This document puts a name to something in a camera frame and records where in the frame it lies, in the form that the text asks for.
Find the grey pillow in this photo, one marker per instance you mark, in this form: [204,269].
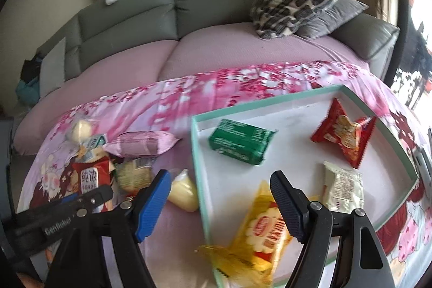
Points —
[331,19]

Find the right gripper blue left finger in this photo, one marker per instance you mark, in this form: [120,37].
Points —
[80,259]

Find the teal cloth bundle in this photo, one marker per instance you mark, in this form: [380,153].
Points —
[28,92]

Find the clear packet green-edged round cake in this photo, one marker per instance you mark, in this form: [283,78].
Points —
[134,174]

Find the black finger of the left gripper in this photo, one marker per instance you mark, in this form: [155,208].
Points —
[28,232]

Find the green snack packet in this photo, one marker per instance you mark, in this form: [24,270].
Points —
[240,141]

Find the yellow biscuit snack packet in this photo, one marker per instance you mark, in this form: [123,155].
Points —
[252,257]

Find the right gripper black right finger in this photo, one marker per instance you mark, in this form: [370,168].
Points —
[360,261]

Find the grey sofa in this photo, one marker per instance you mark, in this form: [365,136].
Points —
[181,37]

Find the yellow jelly cup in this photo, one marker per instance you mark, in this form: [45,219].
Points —
[184,193]

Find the teal rimmed white tray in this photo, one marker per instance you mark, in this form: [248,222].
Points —
[226,186]

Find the black bag on sofa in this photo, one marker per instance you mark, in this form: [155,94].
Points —
[31,68]

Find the black white patterned pillow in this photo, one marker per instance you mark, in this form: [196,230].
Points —
[277,18]

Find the grey green biscuit packet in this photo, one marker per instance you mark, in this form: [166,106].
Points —
[95,141]

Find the white beige snack packet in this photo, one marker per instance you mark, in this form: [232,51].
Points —
[343,189]

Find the orange beige snack packet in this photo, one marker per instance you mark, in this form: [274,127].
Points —
[92,155]

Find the red star-shaped snack packet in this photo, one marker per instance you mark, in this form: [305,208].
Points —
[351,136]

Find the light grey cushion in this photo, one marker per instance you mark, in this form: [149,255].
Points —
[52,70]

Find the pink snack packet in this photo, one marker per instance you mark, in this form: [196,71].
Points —
[141,143]

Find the red white milk snack packet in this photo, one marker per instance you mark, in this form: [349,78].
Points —
[90,175]

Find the pink floral cartoon blanket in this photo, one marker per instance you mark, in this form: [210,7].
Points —
[169,105]

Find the clear wrapped round bun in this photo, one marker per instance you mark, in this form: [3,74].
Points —
[81,130]

